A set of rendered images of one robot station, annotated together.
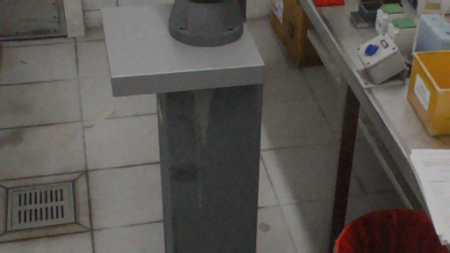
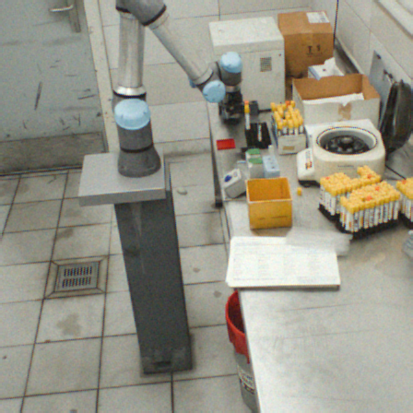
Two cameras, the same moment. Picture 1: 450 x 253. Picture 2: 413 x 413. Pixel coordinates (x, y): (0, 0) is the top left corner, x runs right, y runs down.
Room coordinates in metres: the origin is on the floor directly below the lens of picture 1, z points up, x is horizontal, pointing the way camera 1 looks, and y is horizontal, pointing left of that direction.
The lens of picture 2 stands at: (-0.53, -0.59, 2.08)
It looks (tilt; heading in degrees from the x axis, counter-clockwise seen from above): 33 degrees down; 16
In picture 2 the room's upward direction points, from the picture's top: 5 degrees counter-clockwise
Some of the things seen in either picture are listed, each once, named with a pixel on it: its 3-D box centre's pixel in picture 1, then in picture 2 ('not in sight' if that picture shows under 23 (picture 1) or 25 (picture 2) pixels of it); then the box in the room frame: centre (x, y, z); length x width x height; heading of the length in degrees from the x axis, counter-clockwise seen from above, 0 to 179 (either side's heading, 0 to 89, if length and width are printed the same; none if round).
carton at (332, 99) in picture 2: not in sight; (334, 105); (1.87, -0.45, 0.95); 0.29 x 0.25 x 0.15; 107
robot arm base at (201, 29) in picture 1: (206, 7); (137, 154); (1.40, 0.19, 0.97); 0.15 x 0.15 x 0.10
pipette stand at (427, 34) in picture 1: (436, 48); (271, 176); (1.37, -0.28, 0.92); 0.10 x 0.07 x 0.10; 19
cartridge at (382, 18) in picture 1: (389, 22); (253, 159); (1.50, -0.20, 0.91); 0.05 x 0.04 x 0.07; 107
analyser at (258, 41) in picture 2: not in sight; (246, 65); (2.07, -0.07, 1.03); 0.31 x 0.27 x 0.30; 17
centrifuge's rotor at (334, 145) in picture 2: not in sight; (346, 147); (1.51, -0.51, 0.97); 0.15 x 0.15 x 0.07
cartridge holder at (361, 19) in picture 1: (373, 14); (248, 154); (1.56, -0.17, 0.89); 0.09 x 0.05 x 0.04; 106
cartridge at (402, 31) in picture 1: (400, 36); (255, 169); (1.44, -0.22, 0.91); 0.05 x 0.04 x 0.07; 107
